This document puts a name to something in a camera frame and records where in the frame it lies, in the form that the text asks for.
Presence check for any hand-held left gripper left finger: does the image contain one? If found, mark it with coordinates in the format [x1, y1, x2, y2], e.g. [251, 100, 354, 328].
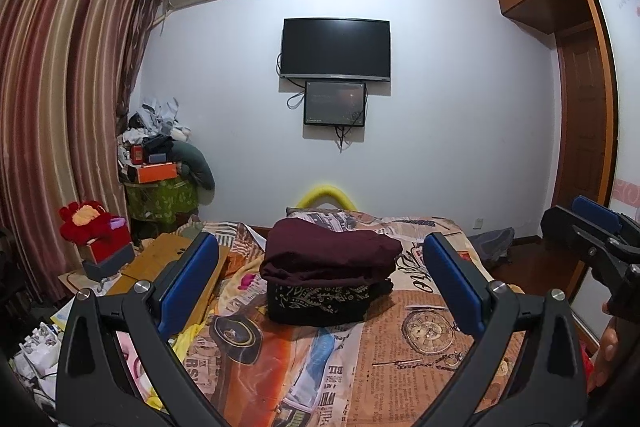
[55, 232, 223, 427]

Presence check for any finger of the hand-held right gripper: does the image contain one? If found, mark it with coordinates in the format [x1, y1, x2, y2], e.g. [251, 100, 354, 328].
[570, 195, 640, 268]
[541, 205, 583, 254]

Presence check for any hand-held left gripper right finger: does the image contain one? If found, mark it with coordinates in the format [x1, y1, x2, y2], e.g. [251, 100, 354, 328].
[422, 232, 588, 427]

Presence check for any maroon button shirt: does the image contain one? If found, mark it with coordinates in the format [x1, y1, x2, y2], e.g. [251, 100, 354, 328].
[260, 217, 403, 295]

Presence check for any pile of white clothes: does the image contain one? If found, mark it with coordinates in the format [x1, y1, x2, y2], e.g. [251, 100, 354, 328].
[117, 96, 193, 168]

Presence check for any person's right hand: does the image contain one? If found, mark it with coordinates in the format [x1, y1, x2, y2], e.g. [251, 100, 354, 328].
[587, 321, 624, 394]

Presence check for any wooden board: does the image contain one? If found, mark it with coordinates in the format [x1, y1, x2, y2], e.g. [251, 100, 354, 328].
[105, 232, 231, 323]

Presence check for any dark grey bag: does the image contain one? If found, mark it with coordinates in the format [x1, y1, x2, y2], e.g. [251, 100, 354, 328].
[467, 227, 516, 268]

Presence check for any yellow cloth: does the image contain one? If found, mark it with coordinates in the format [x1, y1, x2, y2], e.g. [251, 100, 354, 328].
[145, 319, 206, 410]

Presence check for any brown wooden door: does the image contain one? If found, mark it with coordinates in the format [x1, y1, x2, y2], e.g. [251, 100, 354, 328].
[552, 24, 613, 253]

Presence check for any grey box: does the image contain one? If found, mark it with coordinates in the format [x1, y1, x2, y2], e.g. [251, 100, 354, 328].
[82, 243, 136, 280]

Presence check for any green patterned bag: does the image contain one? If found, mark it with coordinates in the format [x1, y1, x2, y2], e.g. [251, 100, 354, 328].
[124, 177, 197, 223]

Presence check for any red gift box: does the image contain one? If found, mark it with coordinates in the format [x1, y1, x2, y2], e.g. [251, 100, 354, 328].
[77, 229, 132, 265]

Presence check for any printed bed sheet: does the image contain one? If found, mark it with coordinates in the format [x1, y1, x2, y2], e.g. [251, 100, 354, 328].
[170, 207, 531, 427]

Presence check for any orange box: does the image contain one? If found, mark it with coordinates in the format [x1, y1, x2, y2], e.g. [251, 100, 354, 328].
[135, 162, 178, 184]

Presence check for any grey green cushion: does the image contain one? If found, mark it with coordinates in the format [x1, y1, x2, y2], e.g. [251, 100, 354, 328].
[167, 141, 216, 190]

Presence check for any black gold patterned garment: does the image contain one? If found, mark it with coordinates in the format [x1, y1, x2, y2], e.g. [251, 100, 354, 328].
[265, 279, 396, 327]

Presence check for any red plush toy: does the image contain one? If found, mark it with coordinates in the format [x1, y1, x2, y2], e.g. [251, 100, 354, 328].
[59, 201, 113, 243]

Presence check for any white wardrobe sliding door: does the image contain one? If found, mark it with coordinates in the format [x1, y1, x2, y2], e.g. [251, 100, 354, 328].
[587, 0, 640, 343]

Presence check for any yellow foam tube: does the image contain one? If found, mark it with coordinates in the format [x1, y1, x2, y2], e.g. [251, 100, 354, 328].
[295, 186, 357, 212]

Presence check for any pile of small clutter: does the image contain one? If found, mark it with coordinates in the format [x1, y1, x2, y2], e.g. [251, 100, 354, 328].
[10, 302, 68, 403]

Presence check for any striped brown curtain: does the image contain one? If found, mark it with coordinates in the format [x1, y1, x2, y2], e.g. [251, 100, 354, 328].
[0, 0, 166, 303]

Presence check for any small black wall monitor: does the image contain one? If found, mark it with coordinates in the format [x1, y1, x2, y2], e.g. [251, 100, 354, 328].
[303, 79, 367, 128]

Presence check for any black wall television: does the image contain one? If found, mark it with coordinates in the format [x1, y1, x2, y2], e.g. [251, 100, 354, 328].
[279, 18, 392, 82]

